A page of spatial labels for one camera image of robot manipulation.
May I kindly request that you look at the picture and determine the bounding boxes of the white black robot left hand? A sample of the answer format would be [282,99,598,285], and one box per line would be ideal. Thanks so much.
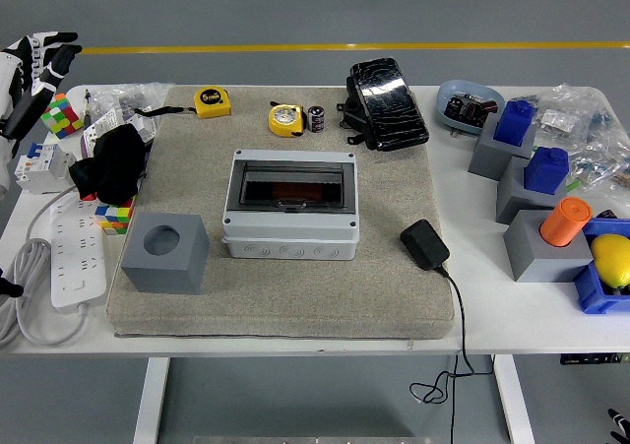
[0,32,84,199]

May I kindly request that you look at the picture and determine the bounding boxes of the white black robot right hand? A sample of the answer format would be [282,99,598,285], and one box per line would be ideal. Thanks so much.
[606,408,630,444]

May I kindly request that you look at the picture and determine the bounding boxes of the smoked transparent box lid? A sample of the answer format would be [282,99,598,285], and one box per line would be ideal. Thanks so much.
[231,159,356,216]

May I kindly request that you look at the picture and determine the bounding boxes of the blue block battery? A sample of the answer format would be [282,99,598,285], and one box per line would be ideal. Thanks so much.
[523,146,571,196]
[493,99,536,148]

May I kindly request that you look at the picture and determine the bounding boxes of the grey electrical junction box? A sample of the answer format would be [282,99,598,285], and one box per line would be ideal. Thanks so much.
[220,149,360,262]

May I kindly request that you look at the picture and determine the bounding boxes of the large multicolour puzzle cube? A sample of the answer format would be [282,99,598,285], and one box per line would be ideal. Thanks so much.
[40,93,85,141]

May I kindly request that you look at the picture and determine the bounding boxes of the black table control panel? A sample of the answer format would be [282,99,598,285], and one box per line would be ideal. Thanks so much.
[559,352,630,366]

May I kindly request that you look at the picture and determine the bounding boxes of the white purple card pack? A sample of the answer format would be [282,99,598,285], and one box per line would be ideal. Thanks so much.
[80,107,158,158]

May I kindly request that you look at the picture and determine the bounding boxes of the white circuit breaker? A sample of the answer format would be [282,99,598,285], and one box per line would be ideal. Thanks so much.
[14,141,79,195]

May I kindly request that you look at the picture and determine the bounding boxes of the clear bag of dark parts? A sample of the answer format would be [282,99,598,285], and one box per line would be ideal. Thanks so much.
[93,82,176,120]

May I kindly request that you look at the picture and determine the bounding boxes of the white table leg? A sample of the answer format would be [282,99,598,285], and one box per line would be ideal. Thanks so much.
[132,356,171,444]
[493,354,536,444]

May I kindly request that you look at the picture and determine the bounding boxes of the black cloth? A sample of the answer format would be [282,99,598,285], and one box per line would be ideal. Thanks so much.
[68,123,149,205]

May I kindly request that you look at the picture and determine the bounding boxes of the blue plastic bin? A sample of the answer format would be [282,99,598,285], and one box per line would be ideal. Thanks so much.
[572,217,630,315]

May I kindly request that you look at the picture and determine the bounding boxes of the yellow lemon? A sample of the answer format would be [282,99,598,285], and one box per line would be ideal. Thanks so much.
[590,233,630,290]

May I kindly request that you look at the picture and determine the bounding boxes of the small multicolour puzzle cube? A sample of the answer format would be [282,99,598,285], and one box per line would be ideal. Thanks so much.
[94,195,137,237]

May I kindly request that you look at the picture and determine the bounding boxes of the grey block holder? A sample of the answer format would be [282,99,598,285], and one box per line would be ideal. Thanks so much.
[495,156,572,226]
[503,209,595,284]
[468,113,537,182]

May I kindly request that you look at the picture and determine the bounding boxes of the square yellow tape measure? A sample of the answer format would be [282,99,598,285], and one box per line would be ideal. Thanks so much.
[133,86,233,119]

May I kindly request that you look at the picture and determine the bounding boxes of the white power strip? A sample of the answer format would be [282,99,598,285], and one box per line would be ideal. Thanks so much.
[50,198,108,311]

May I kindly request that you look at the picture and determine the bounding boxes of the grey block with round hole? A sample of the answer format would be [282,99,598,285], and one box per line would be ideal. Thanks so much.
[120,212,211,295]

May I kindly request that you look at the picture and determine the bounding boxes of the round yellow tape measure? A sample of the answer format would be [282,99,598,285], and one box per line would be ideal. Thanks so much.
[268,102,309,138]

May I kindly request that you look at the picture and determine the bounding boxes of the black power adapter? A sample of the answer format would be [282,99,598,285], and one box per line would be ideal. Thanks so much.
[400,219,451,272]

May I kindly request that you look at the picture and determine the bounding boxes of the clear bags of parts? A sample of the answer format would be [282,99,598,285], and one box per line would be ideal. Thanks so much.
[524,83,630,194]

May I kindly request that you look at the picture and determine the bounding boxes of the small black capacitor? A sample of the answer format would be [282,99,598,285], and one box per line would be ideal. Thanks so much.
[307,104,327,132]

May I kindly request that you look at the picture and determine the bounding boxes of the small bag of white parts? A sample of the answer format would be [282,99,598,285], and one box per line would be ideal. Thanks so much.
[535,107,577,135]

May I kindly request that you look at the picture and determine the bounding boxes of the grey-brown mat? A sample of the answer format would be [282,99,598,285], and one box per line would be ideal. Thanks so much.
[105,85,455,341]

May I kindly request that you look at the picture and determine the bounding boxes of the dark capacitors pile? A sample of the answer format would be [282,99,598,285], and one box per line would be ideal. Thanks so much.
[444,93,498,126]

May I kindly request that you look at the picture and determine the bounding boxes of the glossy black foot pedal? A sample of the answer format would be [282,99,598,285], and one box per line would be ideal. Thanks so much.
[337,57,431,153]

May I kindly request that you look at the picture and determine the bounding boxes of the light blue bowl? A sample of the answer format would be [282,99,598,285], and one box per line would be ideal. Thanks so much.
[436,79,507,137]

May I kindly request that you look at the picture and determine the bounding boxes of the black adapter cord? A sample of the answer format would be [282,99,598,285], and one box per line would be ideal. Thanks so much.
[409,264,495,444]

